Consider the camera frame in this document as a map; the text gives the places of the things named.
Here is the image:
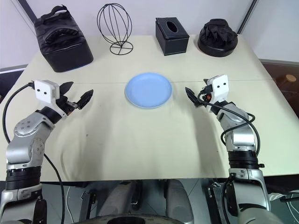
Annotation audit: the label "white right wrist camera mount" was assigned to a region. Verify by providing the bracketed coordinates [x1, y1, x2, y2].
[206, 74, 229, 115]

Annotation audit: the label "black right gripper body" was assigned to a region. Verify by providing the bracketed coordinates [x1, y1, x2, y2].
[198, 84, 214, 106]

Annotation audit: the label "black leather tissue box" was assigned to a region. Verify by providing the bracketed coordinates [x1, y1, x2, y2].
[155, 16, 190, 56]

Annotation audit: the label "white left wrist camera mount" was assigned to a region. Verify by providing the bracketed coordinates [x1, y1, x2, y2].
[33, 79, 67, 120]

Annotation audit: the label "light blue round plate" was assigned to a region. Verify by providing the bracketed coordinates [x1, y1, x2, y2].
[124, 72, 173, 109]

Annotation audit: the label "cream tablecloth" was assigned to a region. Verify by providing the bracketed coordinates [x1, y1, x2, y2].
[0, 34, 297, 183]

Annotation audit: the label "black crumpled gloves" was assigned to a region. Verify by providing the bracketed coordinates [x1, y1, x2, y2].
[202, 19, 237, 47]

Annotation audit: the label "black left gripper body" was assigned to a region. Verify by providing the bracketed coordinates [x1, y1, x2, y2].
[56, 94, 78, 116]

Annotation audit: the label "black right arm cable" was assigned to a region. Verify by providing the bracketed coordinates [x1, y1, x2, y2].
[197, 92, 261, 156]

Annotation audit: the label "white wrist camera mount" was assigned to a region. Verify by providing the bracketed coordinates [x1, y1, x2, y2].
[206, 74, 229, 115]
[33, 79, 67, 120]

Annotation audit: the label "grey rounded robot leg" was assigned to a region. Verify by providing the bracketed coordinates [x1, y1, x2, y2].
[99, 180, 143, 221]
[163, 179, 195, 224]

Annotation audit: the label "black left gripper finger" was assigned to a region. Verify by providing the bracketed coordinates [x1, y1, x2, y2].
[77, 89, 95, 110]
[58, 81, 74, 99]

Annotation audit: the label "black slanted pole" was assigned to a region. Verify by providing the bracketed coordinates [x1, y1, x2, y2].
[21, 0, 38, 21]
[237, 0, 259, 35]

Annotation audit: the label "dark round robot waist ring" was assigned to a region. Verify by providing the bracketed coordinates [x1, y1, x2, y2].
[78, 214, 190, 224]

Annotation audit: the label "black padded bag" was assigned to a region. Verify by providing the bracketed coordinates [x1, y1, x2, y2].
[34, 5, 94, 73]

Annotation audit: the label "black wire head stand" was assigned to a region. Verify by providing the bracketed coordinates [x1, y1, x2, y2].
[97, 3, 134, 56]

